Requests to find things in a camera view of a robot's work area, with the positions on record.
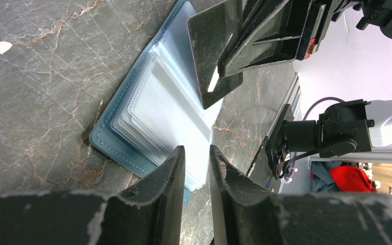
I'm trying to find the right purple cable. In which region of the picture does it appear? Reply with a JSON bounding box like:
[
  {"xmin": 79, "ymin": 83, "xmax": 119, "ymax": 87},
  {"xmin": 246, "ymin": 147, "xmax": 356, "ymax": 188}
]
[{"xmin": 302, "ymin": 96, "xmax": 346, "ymax": 123}]

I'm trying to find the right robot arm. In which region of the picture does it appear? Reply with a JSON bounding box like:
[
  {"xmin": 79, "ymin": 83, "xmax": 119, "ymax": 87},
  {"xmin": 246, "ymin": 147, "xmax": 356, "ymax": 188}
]
[{"xmin": 215, "ymin": 1, "xmax": 392, "ymax": 179}]

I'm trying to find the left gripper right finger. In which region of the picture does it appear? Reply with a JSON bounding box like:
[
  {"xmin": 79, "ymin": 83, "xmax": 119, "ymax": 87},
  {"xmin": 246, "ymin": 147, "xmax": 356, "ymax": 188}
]
[{"xmin": 209, "ymin": 145, "xmax": 392, "ymax": 244}]

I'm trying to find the teal card holder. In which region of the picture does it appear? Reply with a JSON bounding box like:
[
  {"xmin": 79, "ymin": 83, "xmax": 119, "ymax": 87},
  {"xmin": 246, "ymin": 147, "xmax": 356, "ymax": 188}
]
[{"xmin": 89, "ymin": 1, "xmax": 222, "ymax": 205}]

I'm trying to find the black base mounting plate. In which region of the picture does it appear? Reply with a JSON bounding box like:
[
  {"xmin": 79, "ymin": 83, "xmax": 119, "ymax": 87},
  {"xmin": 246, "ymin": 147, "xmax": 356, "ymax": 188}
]
[{"xmin": 247, "ymin": 104, "xmax": 293, "ymax": 193}]

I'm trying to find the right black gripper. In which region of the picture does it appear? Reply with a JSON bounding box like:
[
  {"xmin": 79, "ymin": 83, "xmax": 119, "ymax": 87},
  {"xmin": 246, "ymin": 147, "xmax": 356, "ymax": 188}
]
[{"xmin": 219, "ymin": 0, "xmax": 392, "ymax": 77}]

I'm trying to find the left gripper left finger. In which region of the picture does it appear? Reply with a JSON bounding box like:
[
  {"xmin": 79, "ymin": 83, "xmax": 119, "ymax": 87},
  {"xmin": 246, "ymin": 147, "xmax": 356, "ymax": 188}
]
[{"xmin": 0, "ymin": 146, "xmax": 185, "ymax": 244}]

